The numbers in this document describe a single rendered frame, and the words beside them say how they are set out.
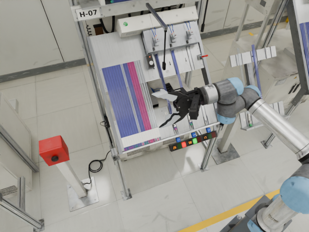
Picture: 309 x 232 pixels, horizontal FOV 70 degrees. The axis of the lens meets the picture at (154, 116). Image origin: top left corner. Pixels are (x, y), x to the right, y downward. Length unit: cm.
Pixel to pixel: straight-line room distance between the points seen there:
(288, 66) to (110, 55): 164
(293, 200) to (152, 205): 127
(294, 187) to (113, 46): 113
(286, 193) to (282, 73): 151
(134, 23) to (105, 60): 27
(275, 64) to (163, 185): 150
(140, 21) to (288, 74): 144
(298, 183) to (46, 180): 194
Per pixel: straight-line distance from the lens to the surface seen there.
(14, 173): 196
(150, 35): 140
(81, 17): 131
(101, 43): 141
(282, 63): 242
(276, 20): 207
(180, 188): 205
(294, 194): 92
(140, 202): 199
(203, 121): 150
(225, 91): 88
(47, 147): 144
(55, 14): 292
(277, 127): 100
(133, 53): 141
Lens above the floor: 189
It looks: 50 degrees down
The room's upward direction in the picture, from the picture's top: straight up
